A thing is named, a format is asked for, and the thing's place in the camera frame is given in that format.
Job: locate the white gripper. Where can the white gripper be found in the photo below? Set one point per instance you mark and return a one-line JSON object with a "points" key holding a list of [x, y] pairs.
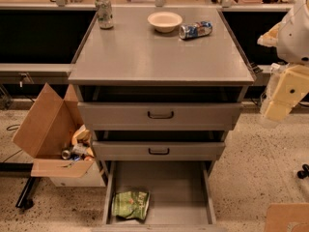
{"points": [[294, 36]]}

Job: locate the green jalapeno chip bag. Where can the green jalapeno chip bag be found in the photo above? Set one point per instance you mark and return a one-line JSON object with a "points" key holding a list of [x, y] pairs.
{"points": [[131, 204]]}

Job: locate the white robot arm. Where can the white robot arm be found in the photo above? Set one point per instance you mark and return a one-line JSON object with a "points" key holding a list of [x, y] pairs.
{"points": [[293, 38]]}

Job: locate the grey drawer cabinet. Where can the grey drawer cabinet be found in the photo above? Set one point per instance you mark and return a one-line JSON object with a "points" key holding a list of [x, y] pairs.
{"points": [[135, 63]]}

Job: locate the grey bottom drawer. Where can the grey bottom drawer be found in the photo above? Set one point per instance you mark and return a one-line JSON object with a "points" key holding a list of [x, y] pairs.
{"points": [[180, 198]]}

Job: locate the grey top drawer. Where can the grey top drawer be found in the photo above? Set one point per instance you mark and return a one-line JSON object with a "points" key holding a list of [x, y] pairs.
{"points": [[135, 116]]}

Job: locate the blue crushed soda can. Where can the blue crushed soda can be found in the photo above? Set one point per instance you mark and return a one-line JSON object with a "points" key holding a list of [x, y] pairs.
{"points": [[195, 30]]}

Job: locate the black caster wheel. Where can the black caster wheel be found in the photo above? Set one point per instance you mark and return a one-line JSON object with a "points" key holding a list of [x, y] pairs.
{"points": [[304, 172]]}

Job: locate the white green soda can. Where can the white green soda can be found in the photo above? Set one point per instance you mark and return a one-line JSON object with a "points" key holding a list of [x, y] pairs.
{"points": [[104, 12]]}

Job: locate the brown cardboard sheet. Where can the brown cardboard sheet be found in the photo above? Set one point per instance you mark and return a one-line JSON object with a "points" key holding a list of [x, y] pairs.
{"points": [[287, 217]]}

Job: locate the small silver can in box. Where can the small silver can in box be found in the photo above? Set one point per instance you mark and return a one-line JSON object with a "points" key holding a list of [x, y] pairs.
{"points": [[66, 154]]}

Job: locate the brown cardboard box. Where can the brown cardboard box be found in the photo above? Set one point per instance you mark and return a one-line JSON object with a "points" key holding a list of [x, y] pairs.
{"points": [[47, 130]]}

